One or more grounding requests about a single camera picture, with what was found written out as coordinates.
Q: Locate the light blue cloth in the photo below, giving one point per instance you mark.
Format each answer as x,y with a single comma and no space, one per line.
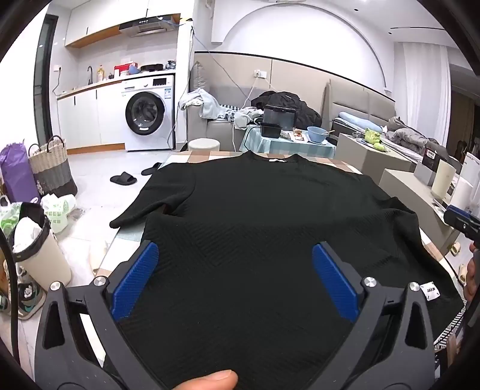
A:
206,105

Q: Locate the person's left hand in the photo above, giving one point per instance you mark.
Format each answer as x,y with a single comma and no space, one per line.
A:
210,380

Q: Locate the purple bag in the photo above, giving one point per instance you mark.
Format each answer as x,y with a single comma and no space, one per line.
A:
15,168

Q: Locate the red container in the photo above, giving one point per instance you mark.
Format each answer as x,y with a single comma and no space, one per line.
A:
120,72

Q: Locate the white washing machine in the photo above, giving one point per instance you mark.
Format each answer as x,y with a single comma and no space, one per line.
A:
131,93

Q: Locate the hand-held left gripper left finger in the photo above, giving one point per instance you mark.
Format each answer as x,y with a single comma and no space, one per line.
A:
135,277

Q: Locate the beige trash bin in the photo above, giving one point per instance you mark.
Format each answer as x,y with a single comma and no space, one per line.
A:
41,262

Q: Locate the white round stool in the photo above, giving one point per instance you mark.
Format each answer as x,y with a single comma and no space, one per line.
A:
203,144

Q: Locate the wicker basket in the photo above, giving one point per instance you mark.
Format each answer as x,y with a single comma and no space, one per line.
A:
52,165

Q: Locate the wall socket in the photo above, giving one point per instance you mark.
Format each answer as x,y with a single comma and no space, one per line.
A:
260,73

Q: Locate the green white plastic bag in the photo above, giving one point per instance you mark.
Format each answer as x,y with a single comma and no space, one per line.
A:
56,213

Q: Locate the black faucet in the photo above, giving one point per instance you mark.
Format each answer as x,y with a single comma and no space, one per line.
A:
90,75

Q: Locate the light blue pillow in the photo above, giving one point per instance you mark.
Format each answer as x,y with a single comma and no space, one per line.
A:
358,120

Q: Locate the range hood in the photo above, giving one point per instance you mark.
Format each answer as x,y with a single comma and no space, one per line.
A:
150,27

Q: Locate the grey sofa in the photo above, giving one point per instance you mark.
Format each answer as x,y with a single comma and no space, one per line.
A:
225,131

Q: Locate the white curtain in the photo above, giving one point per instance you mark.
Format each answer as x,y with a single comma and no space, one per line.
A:
423,90

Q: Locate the black knit sweater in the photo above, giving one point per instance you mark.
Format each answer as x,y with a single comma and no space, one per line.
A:
255,225

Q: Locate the sneakers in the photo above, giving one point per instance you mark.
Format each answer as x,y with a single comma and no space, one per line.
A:
26,296

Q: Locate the striped cloth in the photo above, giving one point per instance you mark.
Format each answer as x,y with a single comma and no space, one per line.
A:
448,332

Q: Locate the person's right hand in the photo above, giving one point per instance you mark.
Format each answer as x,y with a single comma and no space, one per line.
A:
473,277

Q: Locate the checkered tablecloth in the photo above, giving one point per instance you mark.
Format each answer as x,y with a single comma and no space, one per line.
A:
210,156

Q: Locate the grey blanket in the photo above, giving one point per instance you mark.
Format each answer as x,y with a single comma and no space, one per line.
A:
408,135

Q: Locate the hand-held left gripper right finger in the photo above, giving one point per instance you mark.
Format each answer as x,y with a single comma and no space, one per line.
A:
333,277

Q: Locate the black basket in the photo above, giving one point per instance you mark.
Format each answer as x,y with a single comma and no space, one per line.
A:
270,130

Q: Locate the black slipper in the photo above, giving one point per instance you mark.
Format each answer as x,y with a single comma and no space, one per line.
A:
123,179
150,169

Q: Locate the yellow bottle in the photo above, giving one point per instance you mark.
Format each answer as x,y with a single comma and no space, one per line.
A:
100,74

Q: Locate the small beige coffee table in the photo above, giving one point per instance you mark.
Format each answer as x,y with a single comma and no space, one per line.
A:
360,157

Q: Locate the white box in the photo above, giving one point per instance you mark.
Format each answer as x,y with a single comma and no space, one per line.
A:
468,176

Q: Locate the cream cylinder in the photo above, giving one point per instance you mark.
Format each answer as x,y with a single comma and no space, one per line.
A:
443,180

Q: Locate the green plush toy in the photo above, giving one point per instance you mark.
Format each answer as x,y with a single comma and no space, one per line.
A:
373,135

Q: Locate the black and grey box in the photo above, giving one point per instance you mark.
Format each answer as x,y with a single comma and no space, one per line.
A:
431,165

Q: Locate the long beige coffee table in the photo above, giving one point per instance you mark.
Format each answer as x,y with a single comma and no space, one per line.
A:
408,191

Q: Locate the blue bowl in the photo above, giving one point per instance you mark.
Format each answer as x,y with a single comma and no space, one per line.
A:
317,135

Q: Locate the white base cabinet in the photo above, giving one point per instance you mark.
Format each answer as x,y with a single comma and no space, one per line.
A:
86,116

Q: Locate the black bag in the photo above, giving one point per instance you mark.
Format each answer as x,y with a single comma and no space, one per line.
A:
285,99

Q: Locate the small table with teal cloth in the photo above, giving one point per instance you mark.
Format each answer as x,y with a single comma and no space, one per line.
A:
262,144

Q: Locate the white wall cabinet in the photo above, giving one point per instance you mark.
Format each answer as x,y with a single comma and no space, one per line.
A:
105,18

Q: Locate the food tray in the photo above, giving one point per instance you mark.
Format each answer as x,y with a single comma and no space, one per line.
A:
299,135

